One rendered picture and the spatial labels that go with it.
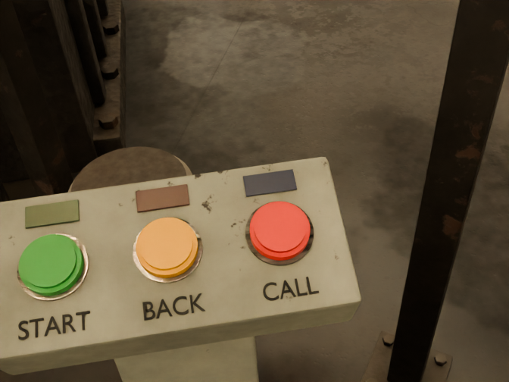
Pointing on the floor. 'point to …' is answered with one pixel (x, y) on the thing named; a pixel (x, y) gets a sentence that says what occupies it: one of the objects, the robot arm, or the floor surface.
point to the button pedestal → (64, 316)
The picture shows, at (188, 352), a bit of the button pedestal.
